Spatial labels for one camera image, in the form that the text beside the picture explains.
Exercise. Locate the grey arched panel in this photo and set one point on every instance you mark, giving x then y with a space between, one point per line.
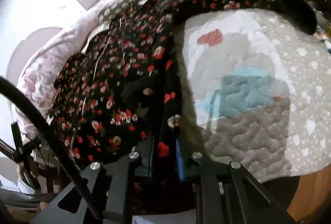
23 45

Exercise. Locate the quilted patchwork bedspread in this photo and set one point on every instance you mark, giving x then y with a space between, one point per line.
245 99

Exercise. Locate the black floral garment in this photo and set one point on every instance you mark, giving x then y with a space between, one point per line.
116 79

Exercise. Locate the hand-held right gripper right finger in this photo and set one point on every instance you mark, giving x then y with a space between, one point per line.
180 162

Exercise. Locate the pink floral comforter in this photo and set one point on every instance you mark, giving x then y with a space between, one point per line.
51 63

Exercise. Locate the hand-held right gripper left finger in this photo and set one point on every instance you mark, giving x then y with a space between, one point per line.
120 187

